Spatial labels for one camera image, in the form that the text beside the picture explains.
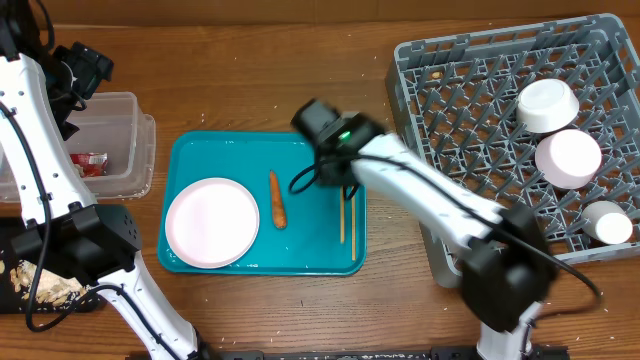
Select red snack wrapper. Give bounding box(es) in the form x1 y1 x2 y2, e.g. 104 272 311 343
70 153 108 178

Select white napkin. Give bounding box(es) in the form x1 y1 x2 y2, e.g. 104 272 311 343
74 164 85 178

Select large white round plate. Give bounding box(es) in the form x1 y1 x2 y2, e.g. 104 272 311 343
164 178 260 269

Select grey dish rack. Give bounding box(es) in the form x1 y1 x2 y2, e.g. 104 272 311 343
386 14 639 264

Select pale green bowl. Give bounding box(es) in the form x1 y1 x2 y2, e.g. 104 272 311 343
516 78 579 133

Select rice and food scraps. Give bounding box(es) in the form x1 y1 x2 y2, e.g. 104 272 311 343
1 260 88 308

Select small white round plate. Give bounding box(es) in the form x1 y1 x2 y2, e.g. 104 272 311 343
535 129 602 189

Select white upside-down cup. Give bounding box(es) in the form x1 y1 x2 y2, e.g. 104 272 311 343
582 201 633 245

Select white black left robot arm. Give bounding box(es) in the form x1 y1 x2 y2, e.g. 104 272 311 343
1 0 215 359

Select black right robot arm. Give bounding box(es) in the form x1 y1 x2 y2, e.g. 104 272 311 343
291 102 603 359

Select black waste tray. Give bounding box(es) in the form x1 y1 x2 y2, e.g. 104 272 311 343
1 217 82 314

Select orange carrot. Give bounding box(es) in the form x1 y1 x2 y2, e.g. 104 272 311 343
269 170 287 229

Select clear plastic bin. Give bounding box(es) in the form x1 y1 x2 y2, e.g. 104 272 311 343
0 91 157 201

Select teal plastic tray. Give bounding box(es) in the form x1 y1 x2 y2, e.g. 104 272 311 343
163 131 367 276

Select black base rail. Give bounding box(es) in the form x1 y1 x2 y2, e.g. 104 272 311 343
219 343 571 360

